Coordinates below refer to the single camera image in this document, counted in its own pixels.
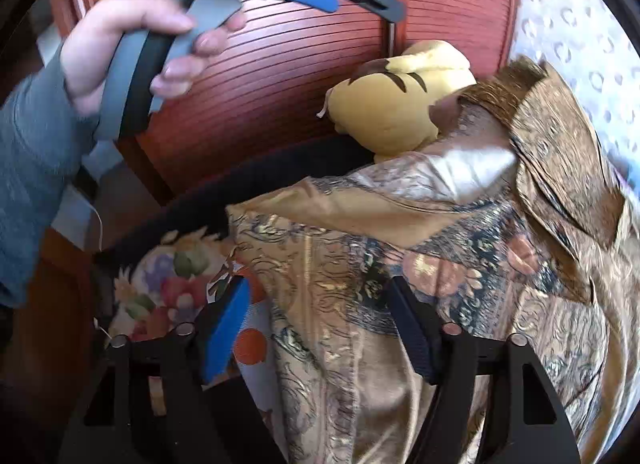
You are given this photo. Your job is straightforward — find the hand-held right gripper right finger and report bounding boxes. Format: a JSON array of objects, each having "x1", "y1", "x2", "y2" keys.
[{"x1": 385, "y1": 275, "x2": 583, "y2": 464}]

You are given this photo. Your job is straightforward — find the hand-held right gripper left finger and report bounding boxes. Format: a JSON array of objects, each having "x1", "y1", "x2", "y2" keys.
[{"x1": 57, "y1": 275, "x2": 253, "y2": 464}]

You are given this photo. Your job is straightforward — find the orange fruit print cloth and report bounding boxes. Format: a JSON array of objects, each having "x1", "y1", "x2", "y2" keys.
[{"x1": 220, "y1": 264, "x2": 291, "y2": 445}]

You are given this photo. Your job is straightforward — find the gold patterned garment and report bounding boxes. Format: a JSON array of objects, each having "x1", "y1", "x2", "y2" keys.
[{"x1": 225, "y1": 56, "x2": 640, "y2": 464}]

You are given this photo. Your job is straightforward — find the person's left forearm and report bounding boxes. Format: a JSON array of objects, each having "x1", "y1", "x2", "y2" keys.
[{"x1": 0, "y1": 41, "x2": 101, "y2": 307}]

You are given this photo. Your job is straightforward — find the person's left hand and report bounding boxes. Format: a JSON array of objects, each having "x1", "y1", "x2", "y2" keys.
[{"x1": 60, "y1": 0, "x2": 248, "y2": 117}]

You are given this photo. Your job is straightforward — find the floral bed sheet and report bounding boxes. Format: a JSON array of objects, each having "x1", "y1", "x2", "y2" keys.
[{"x1": 107, "y1": 226, "x2": 241, "y2": 345}]

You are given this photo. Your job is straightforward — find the wooden louvred wardrobe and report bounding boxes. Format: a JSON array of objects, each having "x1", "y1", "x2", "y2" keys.
[{"x1": 0, "y1": 0, "x2": 523, "y2": 345}]

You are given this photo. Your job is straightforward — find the yellow plush toy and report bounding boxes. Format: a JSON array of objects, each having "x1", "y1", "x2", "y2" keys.
[{"x1": 316, "y1": 40, "x2": 478, "y2": 162}]

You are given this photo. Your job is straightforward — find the sheer circle-patterned curtain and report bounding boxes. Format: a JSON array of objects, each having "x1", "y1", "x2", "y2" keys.
[{"x1": 510, "y1": 0, "x2": 640, "y2": 180}]

